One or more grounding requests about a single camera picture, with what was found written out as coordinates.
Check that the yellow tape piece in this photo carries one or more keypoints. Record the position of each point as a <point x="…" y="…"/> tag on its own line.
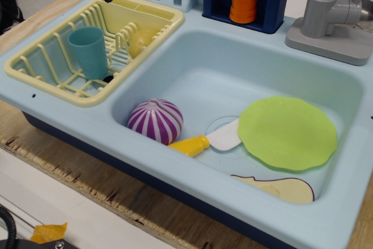
<point x="47" y="233"/>

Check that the grey toy faucet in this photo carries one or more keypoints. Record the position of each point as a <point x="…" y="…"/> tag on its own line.
<point x="325" y="30"/>

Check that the purple striped toy onion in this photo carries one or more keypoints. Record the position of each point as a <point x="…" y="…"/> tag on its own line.
<point x="158" y="119"/>

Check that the toy knife yellow handle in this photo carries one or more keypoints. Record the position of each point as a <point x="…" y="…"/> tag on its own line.
<point x="223" y="139"/>

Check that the green plastic plate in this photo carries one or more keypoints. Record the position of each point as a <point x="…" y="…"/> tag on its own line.
<point x="287" y="133"/>

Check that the teal plastic cup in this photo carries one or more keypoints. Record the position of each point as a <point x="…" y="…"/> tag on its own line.
<point x="88" y="46"/>

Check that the yellow plastic drying rack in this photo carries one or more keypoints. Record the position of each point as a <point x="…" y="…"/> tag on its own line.
<point x="49" y="64"/>

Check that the light blue toy sink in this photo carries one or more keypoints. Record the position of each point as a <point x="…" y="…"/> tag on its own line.
<point x="212" y="71"/>

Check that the toy eggplant slice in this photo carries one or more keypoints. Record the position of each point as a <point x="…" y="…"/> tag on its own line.
<point x="291" y="190"/>

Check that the yellow toy lemon half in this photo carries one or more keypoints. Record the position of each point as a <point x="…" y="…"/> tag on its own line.
<point x="140" y="39"/>

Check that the orange toy carrot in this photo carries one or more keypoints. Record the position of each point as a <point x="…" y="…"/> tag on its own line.
<point x="243" y="11"/>

